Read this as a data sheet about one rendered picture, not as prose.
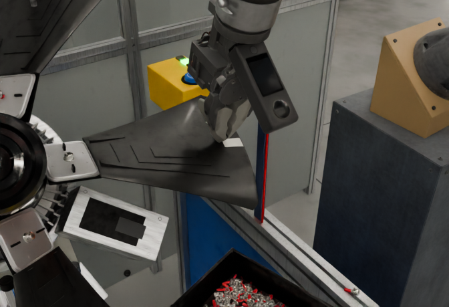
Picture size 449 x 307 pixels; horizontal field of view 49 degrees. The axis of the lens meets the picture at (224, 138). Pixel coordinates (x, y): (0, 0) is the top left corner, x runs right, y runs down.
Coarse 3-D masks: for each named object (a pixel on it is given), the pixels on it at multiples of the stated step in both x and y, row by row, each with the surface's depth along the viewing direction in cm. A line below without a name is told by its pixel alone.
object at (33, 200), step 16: (0, 112) 56; (0, 128) 57; (16, 128) 57; (32, 128) 58; (0, 144) 56; (16, 144) 56; (32, 144) 57; (16, 160) 56; (32, 160) 57; (0, 176) 56; (16, 176) 56; (32, 176) 57; (0, 192) 55; (16, 192) 56; (32, 192) 56; (0, 208) 54; (16, 208) 55
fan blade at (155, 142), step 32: (128, 128) 73; (160, 128) 74; (192, 128) 75; (96, 160) 65; (128, 160) 66; (160, 160) 68; (192, 160) 70; (224, 160) 72; (192, 192) 66; (224, 192) 68; (256, 192) 71
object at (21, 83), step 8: (0, 80) 64; (8, 80) 64; (16, 80) 63; (24, 80) 62; (32, 80) 62; (0, 88) 64; (8, 88) 63; (16, 88) 62; (24, 88) 62; (32, 88) 61; (8, 96) 62; (24, 96) 61; (0, 104) 62; (8, 104) 62; (16, 104) 61; (24, 104) 60; (8, 112) 61; (16, 112) 60; (24, 112) 60
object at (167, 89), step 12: (168, 60) 114; (156, 72) 109; (168, 72) 109; (180, 72) 109; (156, 84) 111; (168, 84) 105; (180, 84) 104; (192, 84) 103; (156, 96) 113; (168, 96) 107; (180, 96) 102; (192, 96) 103
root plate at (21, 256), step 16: (32, 208) 65; (0, 224) 58; (16, 224) 60; (32, 224) 63; (0, 240) 57; (16, 240) 59; (32, 240) 62; (48, 240) 65; (16, 256) 58; (32, 256) 60; (16, 272) 57
